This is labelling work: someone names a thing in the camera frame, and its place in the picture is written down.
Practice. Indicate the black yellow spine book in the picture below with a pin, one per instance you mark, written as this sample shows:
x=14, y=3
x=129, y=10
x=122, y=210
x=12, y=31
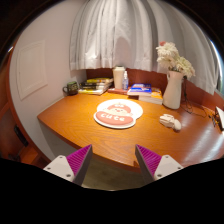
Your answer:
x=93, y=88

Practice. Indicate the cream tumbler with lid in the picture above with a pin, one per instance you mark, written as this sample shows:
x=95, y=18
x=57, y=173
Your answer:
x=118, y=77

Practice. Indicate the white curtain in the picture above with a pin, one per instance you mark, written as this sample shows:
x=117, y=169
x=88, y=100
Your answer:
x=113, y=33

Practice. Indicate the clear spray bottle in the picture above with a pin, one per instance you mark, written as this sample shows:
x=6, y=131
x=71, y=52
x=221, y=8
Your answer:
x=125, y=83

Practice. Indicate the white computer mouse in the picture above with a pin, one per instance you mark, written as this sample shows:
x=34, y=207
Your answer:
x=169, y=121

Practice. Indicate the white flower bouquet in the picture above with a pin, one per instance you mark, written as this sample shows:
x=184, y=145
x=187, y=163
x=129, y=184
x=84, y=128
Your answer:
x=170, y=53

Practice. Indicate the white pink cartoon mouse pad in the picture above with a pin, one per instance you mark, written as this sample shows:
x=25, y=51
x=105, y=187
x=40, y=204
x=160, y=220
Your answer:
x=116, y=115

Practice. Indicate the white yellow thick book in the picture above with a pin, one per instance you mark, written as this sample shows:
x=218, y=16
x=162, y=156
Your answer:
x=91, y=92

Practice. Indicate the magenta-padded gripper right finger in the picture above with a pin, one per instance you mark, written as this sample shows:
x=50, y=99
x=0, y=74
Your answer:
x=166, y=165

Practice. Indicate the orange cover book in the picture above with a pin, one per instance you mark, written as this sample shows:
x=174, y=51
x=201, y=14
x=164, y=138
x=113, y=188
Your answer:
x=156, y=96

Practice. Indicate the white flat device on stand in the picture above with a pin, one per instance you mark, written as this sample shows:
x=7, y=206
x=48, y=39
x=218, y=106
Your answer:
x=220, y=118

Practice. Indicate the reddish brown book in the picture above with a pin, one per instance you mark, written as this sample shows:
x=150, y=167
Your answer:
x=115, y=90

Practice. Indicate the dark green mug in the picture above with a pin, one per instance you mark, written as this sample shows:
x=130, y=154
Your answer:
x=72, y=88

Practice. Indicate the white ceramic jug vase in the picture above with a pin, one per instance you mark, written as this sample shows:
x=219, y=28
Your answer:
x=172, y=91

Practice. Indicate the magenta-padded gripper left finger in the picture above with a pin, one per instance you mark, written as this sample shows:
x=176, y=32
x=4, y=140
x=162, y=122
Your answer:
x=60, y=166

